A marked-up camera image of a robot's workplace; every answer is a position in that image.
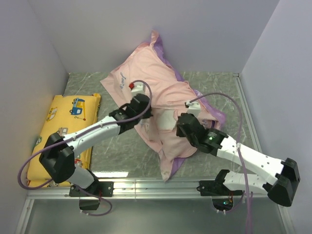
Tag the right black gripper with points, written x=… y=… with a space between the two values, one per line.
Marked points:
x=179 y=132

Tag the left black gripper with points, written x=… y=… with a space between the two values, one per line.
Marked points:
x=148 y=114

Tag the aluminium right side rail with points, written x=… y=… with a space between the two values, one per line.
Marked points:
x=247 y=113

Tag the yellow cartoon car pillow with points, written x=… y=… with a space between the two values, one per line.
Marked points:
x=67 y=114

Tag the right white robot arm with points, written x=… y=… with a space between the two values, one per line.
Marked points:
x=278 y=179

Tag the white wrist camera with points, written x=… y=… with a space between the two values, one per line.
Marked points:
x=137 y=88
x=193 y=108

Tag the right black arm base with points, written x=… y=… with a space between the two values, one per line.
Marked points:
x=223 y=200

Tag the aluminium rail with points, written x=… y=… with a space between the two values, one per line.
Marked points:
x=130 y=188
x=247 y=113

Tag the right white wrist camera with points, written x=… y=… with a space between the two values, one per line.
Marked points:
x=193 y=108

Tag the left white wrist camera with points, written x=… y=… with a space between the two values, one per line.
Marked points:
x=137 y=88

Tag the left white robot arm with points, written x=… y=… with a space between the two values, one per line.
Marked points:
x=58 y=156

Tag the white pillow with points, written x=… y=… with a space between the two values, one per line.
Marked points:
x=165 y=119

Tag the pink purple Elsa pillowcase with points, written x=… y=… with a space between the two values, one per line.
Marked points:
x=169 y=91

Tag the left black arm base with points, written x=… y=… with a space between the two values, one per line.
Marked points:
x=95 y=195

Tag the aluminium front rail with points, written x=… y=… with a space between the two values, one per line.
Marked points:
x=130 y=188

